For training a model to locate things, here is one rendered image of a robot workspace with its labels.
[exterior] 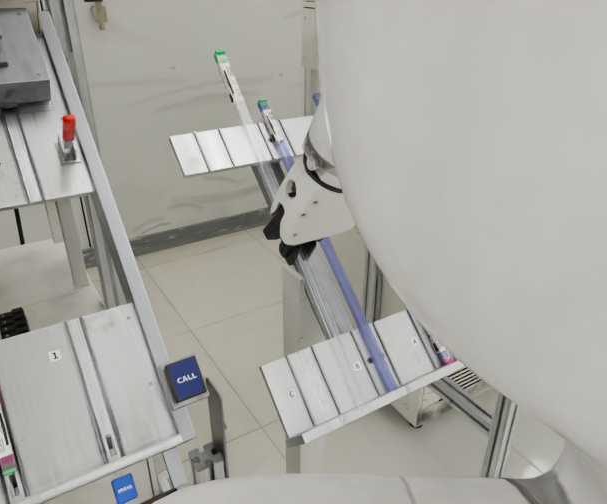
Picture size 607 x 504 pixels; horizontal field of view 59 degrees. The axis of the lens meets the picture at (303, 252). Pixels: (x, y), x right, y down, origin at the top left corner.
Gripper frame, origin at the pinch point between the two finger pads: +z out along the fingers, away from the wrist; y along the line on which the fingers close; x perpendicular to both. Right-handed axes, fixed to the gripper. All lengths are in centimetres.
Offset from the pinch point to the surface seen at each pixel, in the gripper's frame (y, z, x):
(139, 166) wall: 32, 147, 138
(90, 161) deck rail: -17.6, 11.3, 28.4
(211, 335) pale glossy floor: 29, 141, 45
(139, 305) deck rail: -17.6, 15.4, 5.4
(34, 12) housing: -19, 3, 52
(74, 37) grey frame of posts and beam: -13, 9, 54
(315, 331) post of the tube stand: 11.2, 27.8, -2.9
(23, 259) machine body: -28, 74, 55
